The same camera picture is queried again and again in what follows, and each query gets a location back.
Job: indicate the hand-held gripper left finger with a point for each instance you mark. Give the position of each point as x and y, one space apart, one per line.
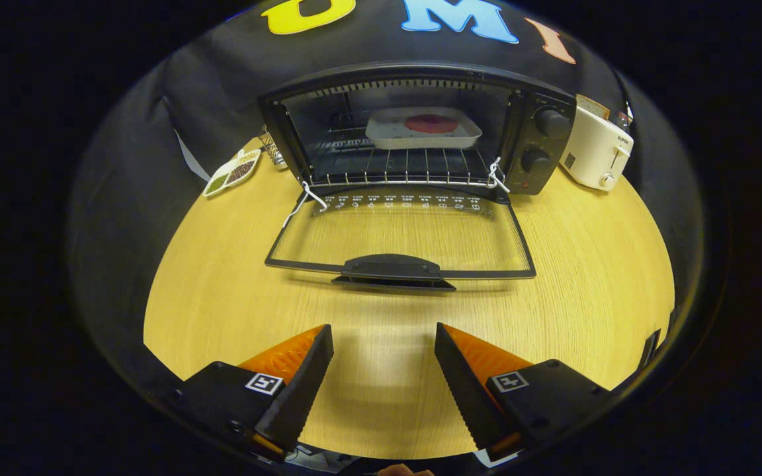
301 390

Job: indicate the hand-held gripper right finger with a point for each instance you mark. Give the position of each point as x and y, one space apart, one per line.
467 390

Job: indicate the black toaster oven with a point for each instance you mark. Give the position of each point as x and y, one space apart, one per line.
553 149

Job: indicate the white cherry-print plate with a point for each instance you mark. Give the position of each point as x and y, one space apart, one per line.
387 135

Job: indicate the pink ham slice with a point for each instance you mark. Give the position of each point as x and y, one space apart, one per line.
431 123

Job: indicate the white pop-up toaster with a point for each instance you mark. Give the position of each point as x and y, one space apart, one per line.
592 149

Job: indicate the white divided dish of beans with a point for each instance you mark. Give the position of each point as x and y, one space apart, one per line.
232 173

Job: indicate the brown bread slice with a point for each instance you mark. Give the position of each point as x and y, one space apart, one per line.
591 106

